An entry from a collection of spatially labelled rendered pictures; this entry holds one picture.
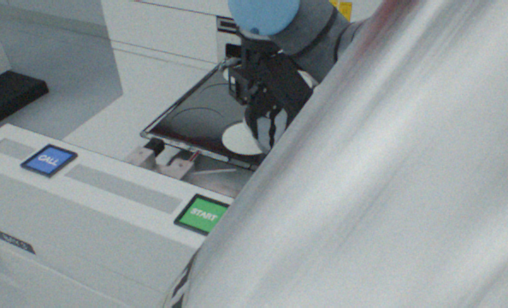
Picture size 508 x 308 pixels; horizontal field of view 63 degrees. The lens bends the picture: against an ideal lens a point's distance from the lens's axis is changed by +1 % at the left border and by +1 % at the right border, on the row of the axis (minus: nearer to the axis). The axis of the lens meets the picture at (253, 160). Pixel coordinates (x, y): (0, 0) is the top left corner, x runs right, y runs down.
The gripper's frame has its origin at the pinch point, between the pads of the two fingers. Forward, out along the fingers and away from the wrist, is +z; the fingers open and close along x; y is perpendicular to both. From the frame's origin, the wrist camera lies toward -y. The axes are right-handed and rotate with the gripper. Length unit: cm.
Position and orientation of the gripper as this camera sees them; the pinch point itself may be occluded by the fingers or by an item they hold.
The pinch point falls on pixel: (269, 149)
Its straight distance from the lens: 71.3
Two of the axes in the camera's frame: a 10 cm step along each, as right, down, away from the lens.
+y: -5.7, -5.3, 6.3
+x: -8.2, 3.6, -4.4
